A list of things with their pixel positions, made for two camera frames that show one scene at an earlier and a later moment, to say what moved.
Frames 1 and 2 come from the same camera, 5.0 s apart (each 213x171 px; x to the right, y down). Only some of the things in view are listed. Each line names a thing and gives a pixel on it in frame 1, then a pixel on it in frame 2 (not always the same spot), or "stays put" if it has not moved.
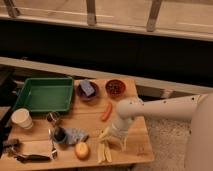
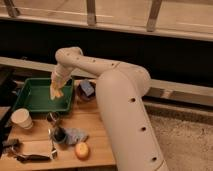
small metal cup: x=53 y=117 stays put
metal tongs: x=54 y=153 stays put
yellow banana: x=103 y=151 → x=57 y=90
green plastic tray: x=45 y=94 stays put
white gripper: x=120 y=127 → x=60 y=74
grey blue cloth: x=75 y=135 stays put
